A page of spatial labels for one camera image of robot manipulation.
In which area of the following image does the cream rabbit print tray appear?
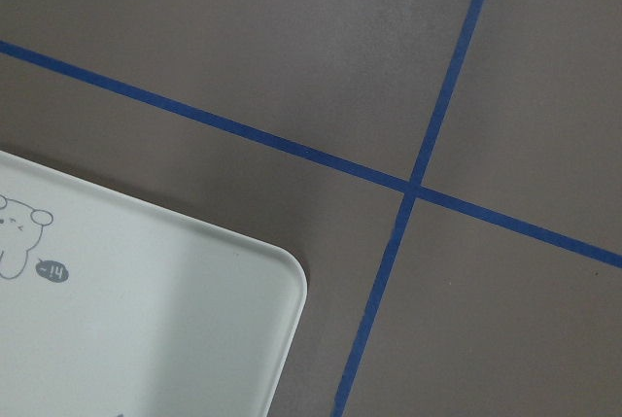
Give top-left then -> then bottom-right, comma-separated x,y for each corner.
1,153 -> 307,416

